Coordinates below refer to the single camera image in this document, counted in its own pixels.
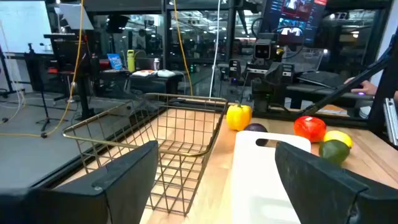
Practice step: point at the red bell pepper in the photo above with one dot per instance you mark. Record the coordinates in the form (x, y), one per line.
(310, 128)

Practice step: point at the dark purple eggplant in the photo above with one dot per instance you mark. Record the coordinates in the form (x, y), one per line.
(255, 127)

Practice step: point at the yellow lemon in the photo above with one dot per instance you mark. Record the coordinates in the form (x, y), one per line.
(340, 137)

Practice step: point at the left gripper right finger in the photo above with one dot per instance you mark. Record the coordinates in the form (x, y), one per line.
(326, 199)

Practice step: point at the blue snack bag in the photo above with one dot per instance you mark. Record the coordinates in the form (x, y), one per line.
(115, 61)

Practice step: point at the silver aluminium bracket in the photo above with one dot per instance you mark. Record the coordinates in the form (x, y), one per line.
(391, 121)

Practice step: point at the white whiteboard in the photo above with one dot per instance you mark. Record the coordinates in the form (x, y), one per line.
(21, 28)

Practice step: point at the white orange-printed packet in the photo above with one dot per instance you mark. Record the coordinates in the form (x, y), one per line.
(143, 73)

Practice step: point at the white plastic bin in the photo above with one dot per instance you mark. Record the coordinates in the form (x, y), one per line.
(258, 186)

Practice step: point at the yellow bell pepper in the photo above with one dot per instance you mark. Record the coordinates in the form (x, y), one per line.
(238, 117)

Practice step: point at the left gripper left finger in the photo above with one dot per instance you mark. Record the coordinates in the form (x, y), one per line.
(118, 186)

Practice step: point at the small clear bottle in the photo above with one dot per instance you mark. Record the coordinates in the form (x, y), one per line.
(156, 64)

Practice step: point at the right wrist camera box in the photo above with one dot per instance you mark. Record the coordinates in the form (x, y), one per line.
(262, 49)

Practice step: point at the white cloth bundle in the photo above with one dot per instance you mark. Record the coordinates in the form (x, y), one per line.
(166, 73)

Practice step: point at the green avocado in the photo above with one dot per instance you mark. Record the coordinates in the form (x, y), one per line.
(334, 151)

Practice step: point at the green water bottle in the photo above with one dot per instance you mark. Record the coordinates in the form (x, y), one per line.
(131, 62)

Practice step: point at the grey tilted panel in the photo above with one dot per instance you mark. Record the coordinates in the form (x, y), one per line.
(76, 17)

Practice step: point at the black desk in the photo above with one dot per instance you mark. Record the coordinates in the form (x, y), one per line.
(155, 84)

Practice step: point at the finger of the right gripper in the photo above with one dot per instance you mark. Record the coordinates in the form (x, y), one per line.
(288, 74)
(235, 71)

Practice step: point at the person's hand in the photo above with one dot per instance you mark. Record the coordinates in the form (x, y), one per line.
(367, 88)

